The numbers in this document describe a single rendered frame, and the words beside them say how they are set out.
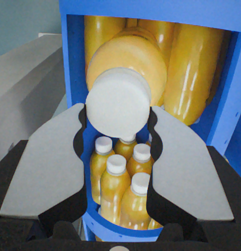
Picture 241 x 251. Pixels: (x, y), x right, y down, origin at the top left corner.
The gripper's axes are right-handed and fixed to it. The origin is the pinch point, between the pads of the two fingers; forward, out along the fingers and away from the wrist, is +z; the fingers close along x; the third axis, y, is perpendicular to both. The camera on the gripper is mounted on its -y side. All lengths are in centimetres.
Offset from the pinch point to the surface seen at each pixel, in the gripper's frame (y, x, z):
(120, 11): -5.5, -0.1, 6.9
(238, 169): 41, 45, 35
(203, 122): 15.0, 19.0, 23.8
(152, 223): 39.0, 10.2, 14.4
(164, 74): -1.0, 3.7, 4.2
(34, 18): 0, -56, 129
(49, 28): 8, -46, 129
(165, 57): 0.9, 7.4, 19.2
